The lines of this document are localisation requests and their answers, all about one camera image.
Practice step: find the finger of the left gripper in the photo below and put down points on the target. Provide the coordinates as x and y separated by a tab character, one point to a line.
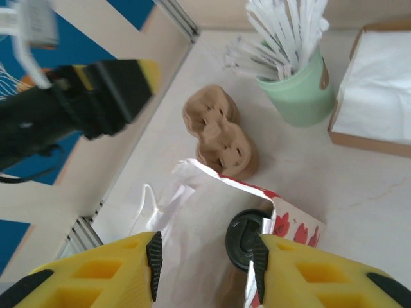
125	93

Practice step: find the white paper napkins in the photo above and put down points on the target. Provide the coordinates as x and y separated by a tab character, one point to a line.
379	90

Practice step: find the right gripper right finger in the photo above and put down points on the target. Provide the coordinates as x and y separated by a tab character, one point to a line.
321	279

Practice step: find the aluminium frame post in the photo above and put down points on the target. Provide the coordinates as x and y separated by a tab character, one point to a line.
180	19

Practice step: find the red and white paper bag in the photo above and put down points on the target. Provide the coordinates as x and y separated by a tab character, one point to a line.
205	224

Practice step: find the black plastic cup lid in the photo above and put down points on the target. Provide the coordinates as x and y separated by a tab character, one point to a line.
241	237

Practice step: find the mint green straw holder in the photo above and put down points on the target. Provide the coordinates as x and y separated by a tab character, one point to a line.
302	99

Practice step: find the brown cardboard napkin box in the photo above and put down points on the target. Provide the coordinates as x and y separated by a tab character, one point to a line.
359	141

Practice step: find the aluminium side rail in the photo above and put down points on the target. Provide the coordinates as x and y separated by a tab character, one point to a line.
80	231

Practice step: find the white wrapped straw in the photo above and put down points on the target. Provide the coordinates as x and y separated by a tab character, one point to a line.
250	62
303	32
266	29
318	35
284	32

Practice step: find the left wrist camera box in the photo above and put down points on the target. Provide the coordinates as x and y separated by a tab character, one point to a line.
35	25

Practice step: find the brown pulp cup carrier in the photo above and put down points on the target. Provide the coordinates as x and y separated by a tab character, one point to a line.
252	160
212	115

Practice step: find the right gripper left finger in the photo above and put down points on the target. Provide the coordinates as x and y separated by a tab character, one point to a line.
96	276

